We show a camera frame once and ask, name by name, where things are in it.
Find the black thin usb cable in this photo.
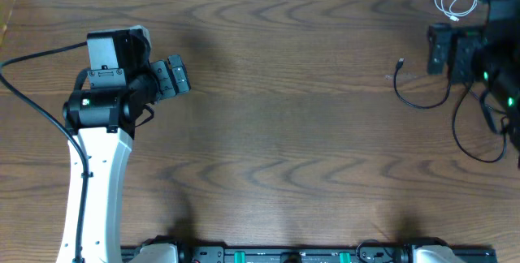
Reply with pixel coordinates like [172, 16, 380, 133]
[392, 58, 509, 164]

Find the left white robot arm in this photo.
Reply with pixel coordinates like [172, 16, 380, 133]
[57, 25, 191, 262]

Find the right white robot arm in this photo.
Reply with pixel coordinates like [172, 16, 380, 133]
[427, 0, 519, 148]

